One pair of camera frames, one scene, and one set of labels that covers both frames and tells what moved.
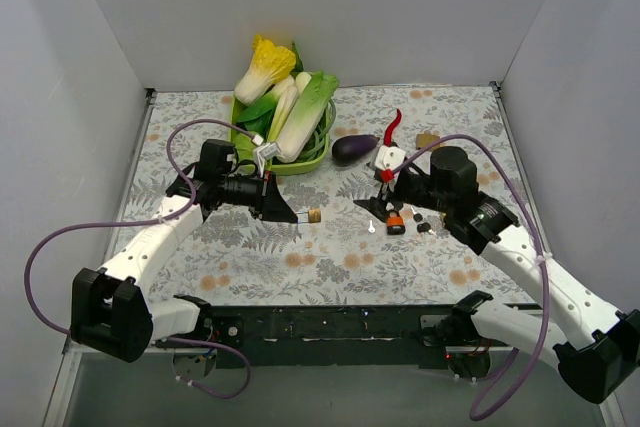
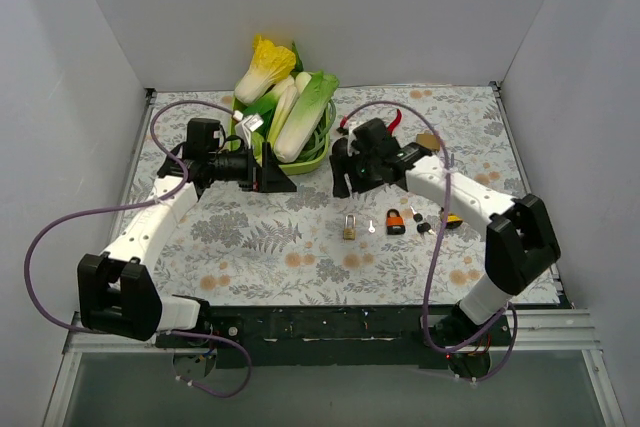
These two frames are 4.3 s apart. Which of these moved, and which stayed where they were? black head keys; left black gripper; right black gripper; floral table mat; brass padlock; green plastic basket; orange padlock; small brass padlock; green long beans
Moved: right black gripper; left black gripper; small brass padlock
Stayed: green long beans; green plastic basket; brass padlock; floral table mat; orange padlock; black head keys
